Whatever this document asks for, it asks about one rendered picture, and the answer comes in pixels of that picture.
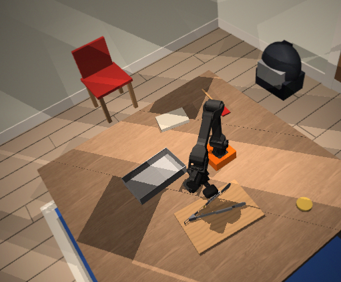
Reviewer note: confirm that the yellow flat disc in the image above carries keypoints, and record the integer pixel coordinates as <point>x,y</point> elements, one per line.
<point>304,204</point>

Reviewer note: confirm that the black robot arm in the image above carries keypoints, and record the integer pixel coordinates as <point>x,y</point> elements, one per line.
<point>211,118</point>

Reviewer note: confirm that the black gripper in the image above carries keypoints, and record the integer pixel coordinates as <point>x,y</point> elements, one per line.
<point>210,190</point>

